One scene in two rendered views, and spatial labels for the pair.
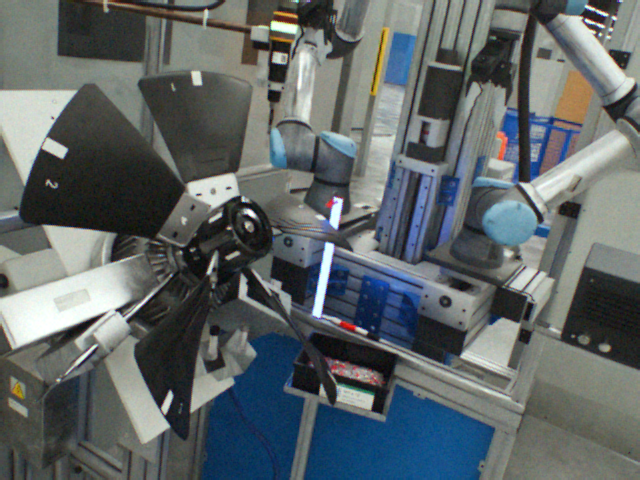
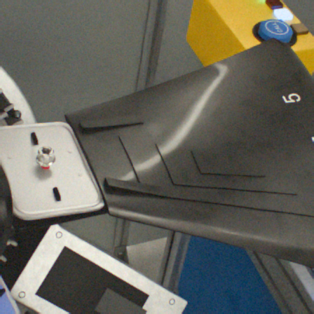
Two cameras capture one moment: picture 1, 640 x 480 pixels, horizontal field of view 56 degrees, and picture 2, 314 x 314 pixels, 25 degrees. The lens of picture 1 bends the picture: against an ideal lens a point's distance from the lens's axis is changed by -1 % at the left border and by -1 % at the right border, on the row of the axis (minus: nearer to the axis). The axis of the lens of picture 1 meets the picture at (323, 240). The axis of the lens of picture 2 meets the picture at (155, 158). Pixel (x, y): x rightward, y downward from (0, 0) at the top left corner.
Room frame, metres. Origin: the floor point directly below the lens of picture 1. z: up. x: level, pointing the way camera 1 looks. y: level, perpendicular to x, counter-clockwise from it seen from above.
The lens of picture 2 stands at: (0.86, -0.12, 1.55)
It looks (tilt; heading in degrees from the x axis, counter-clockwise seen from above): 44 degrees down; 34
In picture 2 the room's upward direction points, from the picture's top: 11 degrees clockwise
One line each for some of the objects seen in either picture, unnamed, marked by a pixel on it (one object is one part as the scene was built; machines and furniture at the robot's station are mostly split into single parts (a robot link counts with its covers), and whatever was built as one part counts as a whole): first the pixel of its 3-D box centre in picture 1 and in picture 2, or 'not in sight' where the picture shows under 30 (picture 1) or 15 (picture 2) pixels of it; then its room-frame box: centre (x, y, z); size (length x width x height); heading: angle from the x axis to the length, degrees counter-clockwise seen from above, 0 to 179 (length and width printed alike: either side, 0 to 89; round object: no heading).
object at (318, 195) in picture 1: (329, 192); not in sight; (1.84, 0.01, 1.09); 0.15 x 0.15 x 0.10
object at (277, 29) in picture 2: not in sight; (275, 32); (1.54, 0.20, 1.08); 0.04 x 0.04 x 0.02
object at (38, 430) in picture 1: (37, 401); not in sight; (1.05, 0.54, 0.73); 0.15 x 0.09 x 0.22; 64
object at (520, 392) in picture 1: (530, 363); not in sight; (1.20, -0.50, 0.96); 0.03 x 0.03 x 0.20; 64
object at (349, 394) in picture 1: (345, 371); not in sight; (1.21, -0.10, 0.85); 0.22 x 0.17 x 0.07; 80
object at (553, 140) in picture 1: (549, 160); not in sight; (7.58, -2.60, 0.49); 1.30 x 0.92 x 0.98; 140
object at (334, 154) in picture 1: (333, 155); not in sight; (1.84, 0.02, 1.20); 0.13 x 0.12 x 0.14; 96
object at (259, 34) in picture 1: (273, 59); not in sight; (1.11, 0.14, 1.50); 0.09 x 0.07 x 0.10; 99
